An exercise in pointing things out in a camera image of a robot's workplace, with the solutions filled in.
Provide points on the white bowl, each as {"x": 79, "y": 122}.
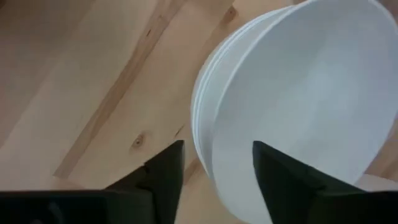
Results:
{"x": 194, "y": 109}
{"x": 206, "y": 102}
{"x": 298, "y": 93}

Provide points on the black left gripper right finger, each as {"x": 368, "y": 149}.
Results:
{"x": 280, "y": 183}

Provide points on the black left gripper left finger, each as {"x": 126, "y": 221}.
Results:
{"x": 164, "y": 177}

